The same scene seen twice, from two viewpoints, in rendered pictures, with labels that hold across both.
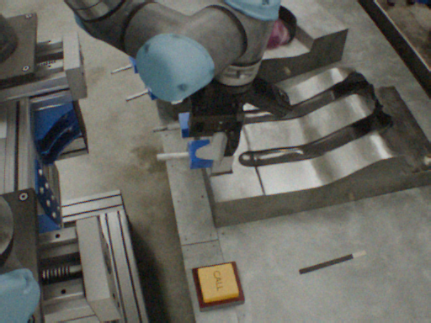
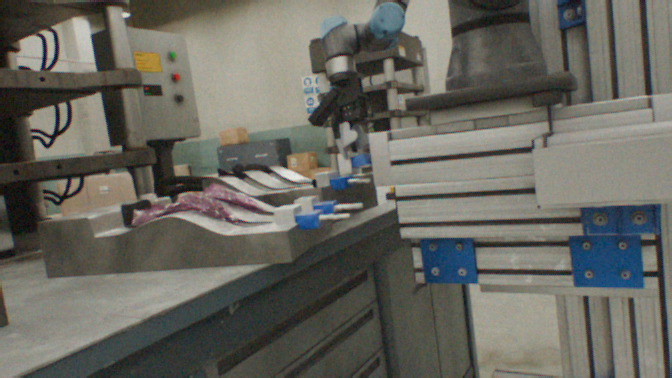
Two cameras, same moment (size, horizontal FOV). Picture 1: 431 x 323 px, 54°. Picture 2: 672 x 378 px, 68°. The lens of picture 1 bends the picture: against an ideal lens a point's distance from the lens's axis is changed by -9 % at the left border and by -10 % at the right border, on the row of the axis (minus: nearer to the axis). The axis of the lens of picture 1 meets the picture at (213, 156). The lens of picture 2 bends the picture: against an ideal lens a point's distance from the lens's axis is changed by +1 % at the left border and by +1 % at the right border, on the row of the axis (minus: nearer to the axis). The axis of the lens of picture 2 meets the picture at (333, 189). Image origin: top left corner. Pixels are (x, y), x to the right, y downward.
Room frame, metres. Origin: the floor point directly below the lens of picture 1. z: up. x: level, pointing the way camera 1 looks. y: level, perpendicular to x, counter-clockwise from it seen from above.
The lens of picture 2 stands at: (1.46, 0.83, 0.99)
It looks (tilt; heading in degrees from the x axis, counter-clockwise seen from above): 6 degrees down; 224
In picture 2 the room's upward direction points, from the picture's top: 8 degrees counter-clockwise
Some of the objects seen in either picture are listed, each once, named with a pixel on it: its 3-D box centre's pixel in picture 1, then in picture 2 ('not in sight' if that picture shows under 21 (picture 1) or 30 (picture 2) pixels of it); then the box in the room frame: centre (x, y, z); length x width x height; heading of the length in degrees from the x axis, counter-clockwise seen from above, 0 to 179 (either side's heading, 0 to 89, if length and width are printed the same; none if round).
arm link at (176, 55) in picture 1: (179, 48); (375, 35); (0.42, 0.04, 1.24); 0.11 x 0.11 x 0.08; 50
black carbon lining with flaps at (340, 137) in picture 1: (316, 116); (272, 175); (0.62, -0.21, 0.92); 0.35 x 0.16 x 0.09; 101
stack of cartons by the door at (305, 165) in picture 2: not in sight; (315, 177); (-4.15, -5.00, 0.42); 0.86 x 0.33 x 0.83; 109
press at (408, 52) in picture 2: not in sight; (382, 129); (-3.20, -2.77, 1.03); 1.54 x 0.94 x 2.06; 19
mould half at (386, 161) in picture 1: (321, 135); (272, 193); (0.62, -0.22, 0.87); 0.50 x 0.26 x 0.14; 101
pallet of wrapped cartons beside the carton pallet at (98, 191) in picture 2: not in sight; (130, 216); (-0.74, -4.31, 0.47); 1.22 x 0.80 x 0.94; 113
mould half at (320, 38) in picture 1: (240, 41); (194, 226); (0.95, -0.07, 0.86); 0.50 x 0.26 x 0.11; 118
